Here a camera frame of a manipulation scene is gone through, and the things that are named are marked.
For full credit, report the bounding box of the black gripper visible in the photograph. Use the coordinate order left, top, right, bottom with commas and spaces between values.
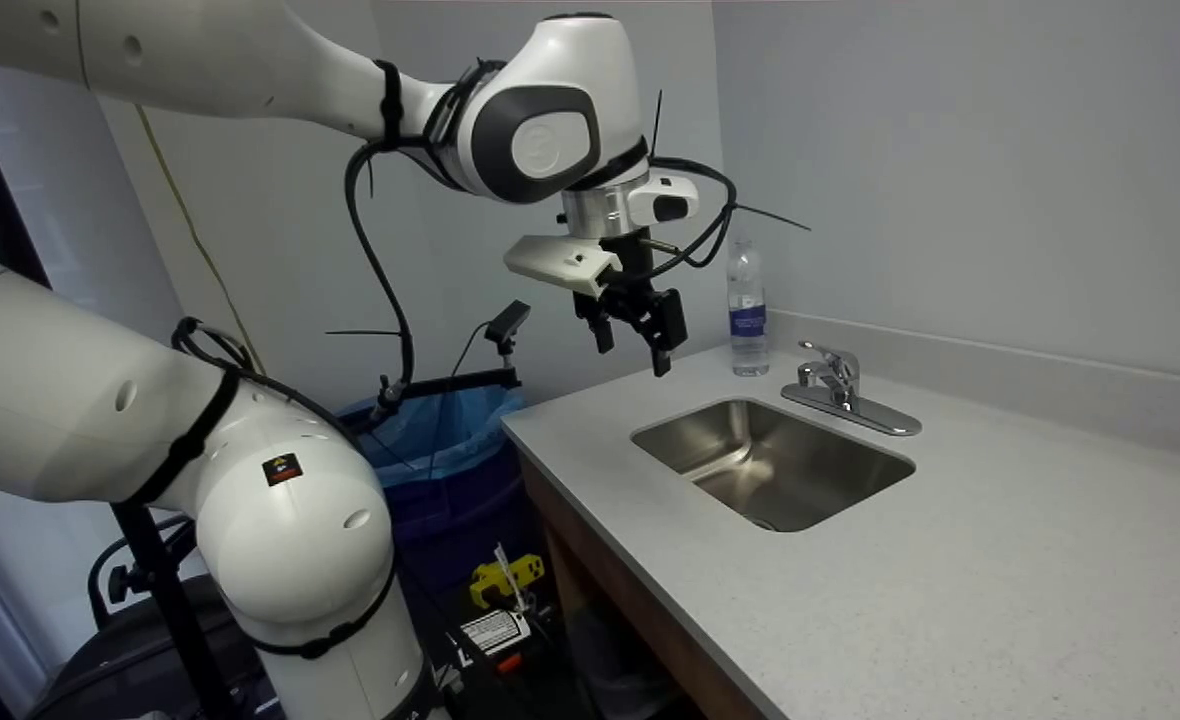
571, 227, 694, 382

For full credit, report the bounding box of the chrome sink faucet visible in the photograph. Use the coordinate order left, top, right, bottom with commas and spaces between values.
776, 335, 927, 442

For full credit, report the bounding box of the clear plastic water bottle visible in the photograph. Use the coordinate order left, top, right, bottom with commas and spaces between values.
724, 242, 776, 382

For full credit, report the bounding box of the stainless steel sink basin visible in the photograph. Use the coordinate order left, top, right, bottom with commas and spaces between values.
629, 398, 920, 536

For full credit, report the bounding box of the bin with blue bag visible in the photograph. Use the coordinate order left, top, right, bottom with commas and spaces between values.
336, 367, 556, 654

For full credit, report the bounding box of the brown wooden counter cabinet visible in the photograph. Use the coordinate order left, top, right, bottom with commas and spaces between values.
512, 442, 770, 720

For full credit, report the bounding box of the yellow tool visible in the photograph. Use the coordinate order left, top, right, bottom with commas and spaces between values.
463, 547, 548, 613

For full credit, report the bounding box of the white labelled box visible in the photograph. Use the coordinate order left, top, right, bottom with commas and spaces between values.
456, 607, 542, 669

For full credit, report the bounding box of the black tripod stand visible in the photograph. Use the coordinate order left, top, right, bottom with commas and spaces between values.
85, 498, 239, 720

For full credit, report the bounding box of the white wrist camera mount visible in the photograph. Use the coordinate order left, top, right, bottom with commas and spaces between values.
501, 234, 629, 305

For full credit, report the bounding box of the small black clamp camera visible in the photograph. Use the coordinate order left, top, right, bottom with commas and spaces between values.
475, 298, 537, 359

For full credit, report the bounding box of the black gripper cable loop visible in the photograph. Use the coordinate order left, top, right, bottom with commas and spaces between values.
641, 154, 742, 280

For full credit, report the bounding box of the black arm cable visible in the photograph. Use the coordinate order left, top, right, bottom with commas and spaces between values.
339, 138, 420, 401

